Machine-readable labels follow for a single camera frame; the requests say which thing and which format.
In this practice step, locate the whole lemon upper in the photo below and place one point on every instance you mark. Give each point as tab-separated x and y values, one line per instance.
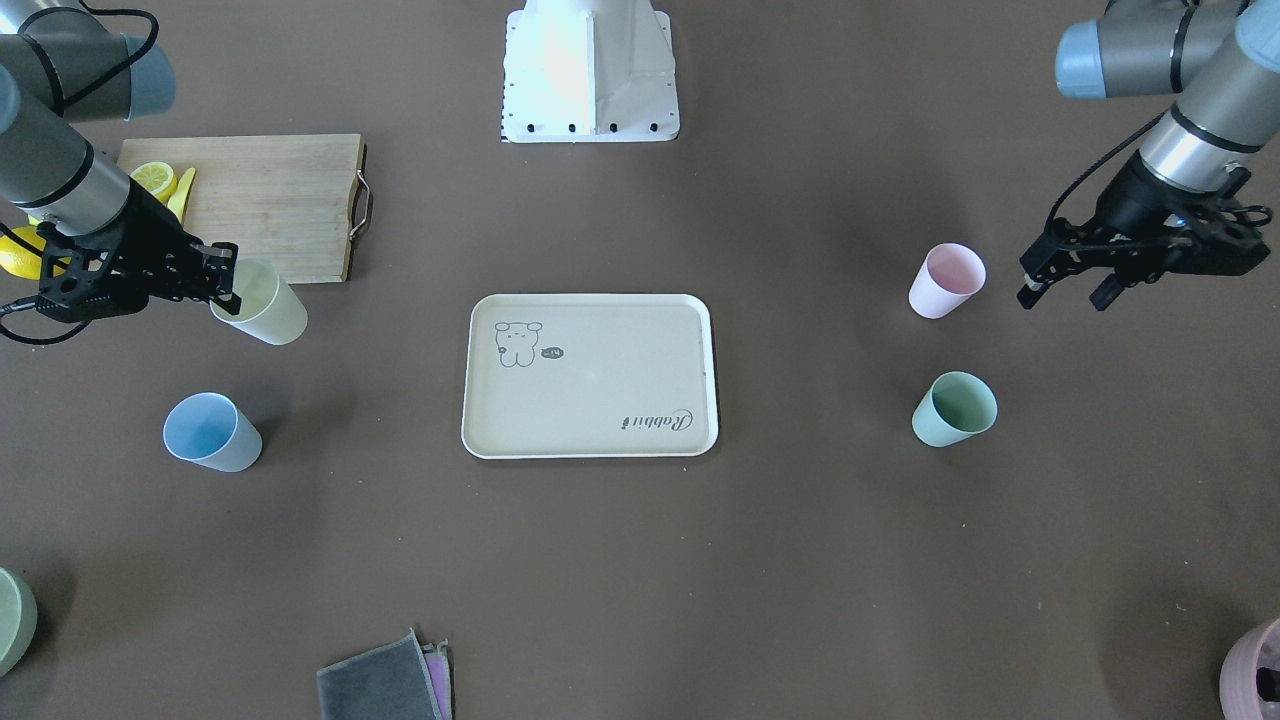
22	252

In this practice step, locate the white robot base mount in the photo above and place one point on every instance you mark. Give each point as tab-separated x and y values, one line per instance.
589	72

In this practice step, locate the cream rabbit tray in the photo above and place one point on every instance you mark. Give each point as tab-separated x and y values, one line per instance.
579	375

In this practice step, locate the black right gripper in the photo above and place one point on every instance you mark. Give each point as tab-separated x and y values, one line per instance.
143	232

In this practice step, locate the purple cloth under grey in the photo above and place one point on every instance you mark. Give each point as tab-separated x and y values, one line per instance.
437	658

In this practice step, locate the pale yellow plastic cup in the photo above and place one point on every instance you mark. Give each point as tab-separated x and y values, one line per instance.
270	310

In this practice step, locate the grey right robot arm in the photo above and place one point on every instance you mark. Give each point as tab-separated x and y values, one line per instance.
61	65

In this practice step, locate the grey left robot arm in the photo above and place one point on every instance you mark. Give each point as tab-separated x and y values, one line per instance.
1218	60

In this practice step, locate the blue plastic cup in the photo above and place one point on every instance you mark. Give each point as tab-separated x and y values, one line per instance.
210	430

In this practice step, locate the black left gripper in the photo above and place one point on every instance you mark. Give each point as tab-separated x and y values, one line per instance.
1133	203

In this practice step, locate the grey folded cloth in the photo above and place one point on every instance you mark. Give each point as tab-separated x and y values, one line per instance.
390	682

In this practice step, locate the pink plastic cup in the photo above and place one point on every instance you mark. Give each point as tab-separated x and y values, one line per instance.
950	274

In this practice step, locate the green plastic cup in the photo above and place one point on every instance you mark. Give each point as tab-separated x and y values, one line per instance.
957	406

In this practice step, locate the wooden cutting board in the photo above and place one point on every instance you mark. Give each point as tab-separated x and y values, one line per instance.
289	199

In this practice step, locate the upper lemon slice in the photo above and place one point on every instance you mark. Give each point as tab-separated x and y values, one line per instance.
156	177

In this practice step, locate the pink ice bucket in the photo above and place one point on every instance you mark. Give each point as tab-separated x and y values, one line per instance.
1248	678

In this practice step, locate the green bowl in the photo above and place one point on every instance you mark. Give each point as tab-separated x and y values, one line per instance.
19	618

